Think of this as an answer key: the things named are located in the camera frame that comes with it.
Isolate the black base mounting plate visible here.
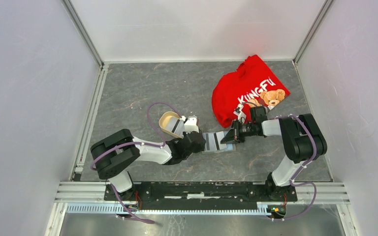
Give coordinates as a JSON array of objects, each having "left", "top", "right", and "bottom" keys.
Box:
[{"left": 119, "top": 181, "right": 298, "bottom": 210}]

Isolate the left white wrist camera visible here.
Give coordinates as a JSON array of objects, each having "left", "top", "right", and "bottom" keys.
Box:
[{"left": 181, "top": 116, "right": 199, "bottom": 134}]

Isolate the beige oval tray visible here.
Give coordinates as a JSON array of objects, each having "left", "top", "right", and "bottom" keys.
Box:
[{"left": 158, "top": 111, "right": 181, "bottom": 138}]

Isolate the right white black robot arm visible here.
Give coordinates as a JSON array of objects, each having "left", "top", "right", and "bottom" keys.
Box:
[{"left": 220, "top": 106, "right": 328, "bottom": 201}]

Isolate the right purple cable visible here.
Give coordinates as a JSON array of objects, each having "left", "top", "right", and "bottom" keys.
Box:
[{"left": 241, "top": 101, "right": 317, "bottom": 221}]

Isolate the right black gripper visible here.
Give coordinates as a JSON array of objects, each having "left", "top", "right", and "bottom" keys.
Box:
[{"left": 220, "top": 119, "right": 255, "bottom": 144}]

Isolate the aluminium frame rail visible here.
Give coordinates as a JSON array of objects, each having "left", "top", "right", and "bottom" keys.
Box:
[{"left": 56, "top": 181, "right": 350, "bottom": 215}]

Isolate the red kung fu t-shirt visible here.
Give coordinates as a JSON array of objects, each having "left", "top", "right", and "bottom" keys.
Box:
[{"left": 212, "top": 55, "right": 290, "bottom": 128}]

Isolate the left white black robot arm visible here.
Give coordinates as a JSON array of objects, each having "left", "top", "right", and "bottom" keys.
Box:
[{"left": 90, "top": 129, "right": 206, "bottom": 200}]

